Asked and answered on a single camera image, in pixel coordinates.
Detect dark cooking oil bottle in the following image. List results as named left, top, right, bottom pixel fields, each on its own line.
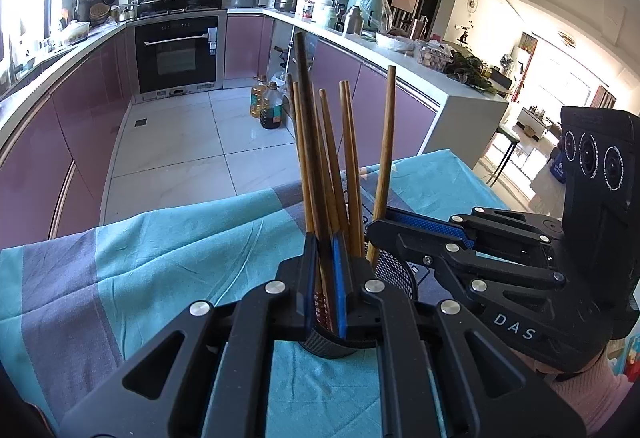
left=259, top=80, right=285, bottom=130

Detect green leafy vegetables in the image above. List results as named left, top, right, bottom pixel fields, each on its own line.
left=445, top=53, right=496, bottom=91

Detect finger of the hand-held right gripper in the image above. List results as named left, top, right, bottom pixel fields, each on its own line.
left=371, top=206, right=567, bottom=251
left=366, top=218, right=615, bottom=373

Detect white casserole pot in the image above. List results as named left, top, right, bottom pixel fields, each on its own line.
left=60, top=20, right=92, bottom=44

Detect teal and grey tablecloth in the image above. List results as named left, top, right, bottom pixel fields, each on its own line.
left=0, top=149, right=506, bottom=438

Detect person's right forearm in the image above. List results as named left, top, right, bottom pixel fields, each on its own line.
left=530, top=343, right=638, bottom=438

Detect dark dining chair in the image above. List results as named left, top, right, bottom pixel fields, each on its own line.
left=491, top=69, right=515, bottom=94

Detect dark floral-ended wooden chopstick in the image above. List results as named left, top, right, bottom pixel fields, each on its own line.
left=292, top=32, right=335, bottom=334

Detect green-seated stool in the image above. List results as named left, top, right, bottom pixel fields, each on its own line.
left=492, top=123, right=521, bottom=186

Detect white bowl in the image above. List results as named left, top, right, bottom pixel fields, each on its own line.
left=375, top=32, right=416, bottom=51

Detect yellow cooking oil bottle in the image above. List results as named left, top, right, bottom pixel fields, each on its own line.
left=250, top=75, right=268, bottom=119

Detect clear plastic food container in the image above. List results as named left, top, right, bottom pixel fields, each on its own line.
left=415, top=40, right=453, bottom=69

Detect black mesh holder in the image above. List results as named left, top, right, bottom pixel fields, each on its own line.
left=299, top=243, right=420, bottom=360

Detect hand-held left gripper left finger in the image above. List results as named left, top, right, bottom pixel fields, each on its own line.
left=59, top=232, right=322, bottom=438

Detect pink kitchen base cabinets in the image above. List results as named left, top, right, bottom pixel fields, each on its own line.
left=222, top=13, right=510, bottom=169
left=0, top=25, right=136, bottom=244

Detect black built-in oven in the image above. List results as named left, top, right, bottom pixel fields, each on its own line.
left=134, top=15, right=221, bottom=94

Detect bunch of wooden chopsticks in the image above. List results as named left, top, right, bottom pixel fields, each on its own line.
left=286, top=64, right=397, bottom=269

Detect teal appliance under plastic cover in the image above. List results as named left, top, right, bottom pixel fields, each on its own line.
left=347, top=0, right=392, bottom=34

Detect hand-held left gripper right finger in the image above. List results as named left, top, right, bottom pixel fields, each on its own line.
left=331, top=229, right=587, bottom=438

